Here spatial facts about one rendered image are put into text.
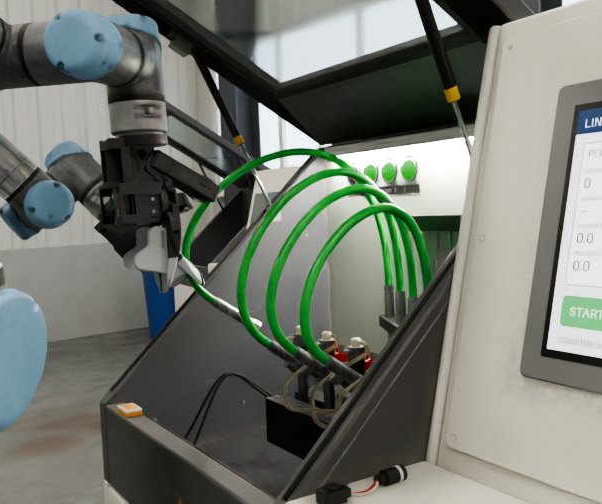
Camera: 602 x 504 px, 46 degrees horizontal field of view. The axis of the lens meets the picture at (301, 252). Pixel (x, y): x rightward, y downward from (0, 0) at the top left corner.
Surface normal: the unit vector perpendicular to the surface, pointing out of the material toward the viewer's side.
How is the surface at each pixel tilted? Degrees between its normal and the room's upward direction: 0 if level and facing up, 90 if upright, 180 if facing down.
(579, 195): 76
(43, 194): 90
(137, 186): 89
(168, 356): 90
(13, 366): 97
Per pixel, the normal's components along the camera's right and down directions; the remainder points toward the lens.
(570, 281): -0.83, -0.17
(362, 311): -0.84, 0.07
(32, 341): 0.98, 0.10
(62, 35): -0.21, 0.09
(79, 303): 0.65, 0.02
